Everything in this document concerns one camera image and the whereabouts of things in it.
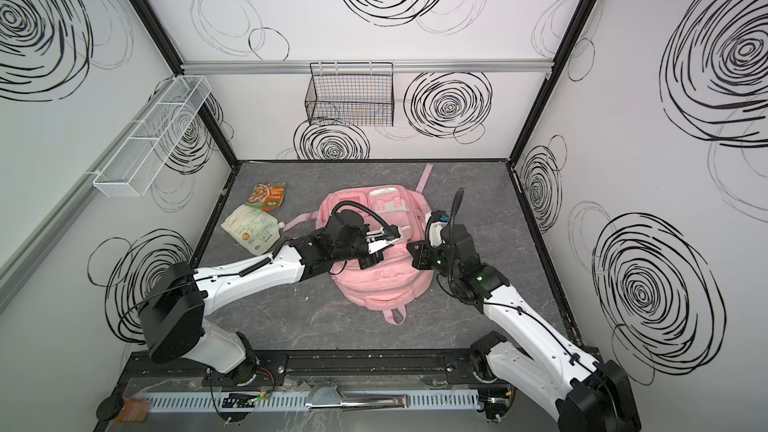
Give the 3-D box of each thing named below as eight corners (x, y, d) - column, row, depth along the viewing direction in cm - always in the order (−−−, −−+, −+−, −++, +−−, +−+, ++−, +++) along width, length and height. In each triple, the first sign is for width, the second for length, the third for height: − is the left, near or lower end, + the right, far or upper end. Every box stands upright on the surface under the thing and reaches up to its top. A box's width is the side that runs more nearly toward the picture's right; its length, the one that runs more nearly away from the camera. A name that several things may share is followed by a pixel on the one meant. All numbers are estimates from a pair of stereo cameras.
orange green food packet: (246, 210, 107) (244, 206, 106) (255, 186, 115) (253, 182, 113) (280, 210, 107) (278, 206, 106) (287, 186, 115) (285, 182, 113)
